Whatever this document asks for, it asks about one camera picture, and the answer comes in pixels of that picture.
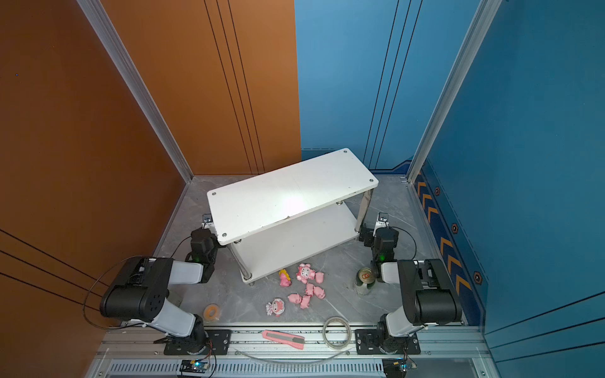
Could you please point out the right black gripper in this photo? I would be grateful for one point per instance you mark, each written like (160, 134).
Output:
(371, 231)

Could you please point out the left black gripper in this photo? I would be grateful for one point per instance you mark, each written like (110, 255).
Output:
(208, 230)

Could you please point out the white two-tier shelf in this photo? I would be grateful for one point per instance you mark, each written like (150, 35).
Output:
(277, 219)

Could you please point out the pink bow character toy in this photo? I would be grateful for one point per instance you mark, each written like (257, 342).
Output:
(305, 273)

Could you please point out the pink yellow figure toy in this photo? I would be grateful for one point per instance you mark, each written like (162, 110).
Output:
(285, 279)

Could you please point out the pink white round character toy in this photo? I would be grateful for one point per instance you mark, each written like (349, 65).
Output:
(275, 308)

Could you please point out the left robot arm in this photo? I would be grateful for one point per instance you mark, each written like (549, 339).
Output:
(140, 293)

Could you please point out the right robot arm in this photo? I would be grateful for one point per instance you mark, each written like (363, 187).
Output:
(427, 296)

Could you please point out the orange tape roll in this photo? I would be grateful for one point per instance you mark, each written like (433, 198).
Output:
(212, 313)

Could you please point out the small pink pig toy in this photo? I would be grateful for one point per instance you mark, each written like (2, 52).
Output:
(319, 277)

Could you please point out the pink pig toy right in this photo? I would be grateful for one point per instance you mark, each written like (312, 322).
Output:
(319, 292)

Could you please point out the coiled clear tube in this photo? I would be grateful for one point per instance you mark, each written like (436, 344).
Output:
(336, 333)

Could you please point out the pink pig toy bottom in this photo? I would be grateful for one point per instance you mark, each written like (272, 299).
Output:
(305, 302)

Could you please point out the pink pig toy left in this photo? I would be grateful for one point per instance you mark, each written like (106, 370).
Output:
(295, 298)

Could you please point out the left circuit board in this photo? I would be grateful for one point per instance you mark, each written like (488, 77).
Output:
(194, 368)

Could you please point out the circuit board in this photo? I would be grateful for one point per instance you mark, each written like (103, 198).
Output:
(395, 368)
(194, 368)

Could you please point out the right circuit board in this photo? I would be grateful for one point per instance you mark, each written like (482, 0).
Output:
(395, 368)

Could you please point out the pink utility knife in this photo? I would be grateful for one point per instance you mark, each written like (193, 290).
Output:
(295, 341)

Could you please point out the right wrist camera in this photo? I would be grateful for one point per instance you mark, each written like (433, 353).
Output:
(382, 220)

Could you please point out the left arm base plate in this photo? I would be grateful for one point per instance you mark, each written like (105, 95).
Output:
(214, 341)

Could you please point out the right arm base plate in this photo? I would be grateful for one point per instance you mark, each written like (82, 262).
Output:
(374, 342)

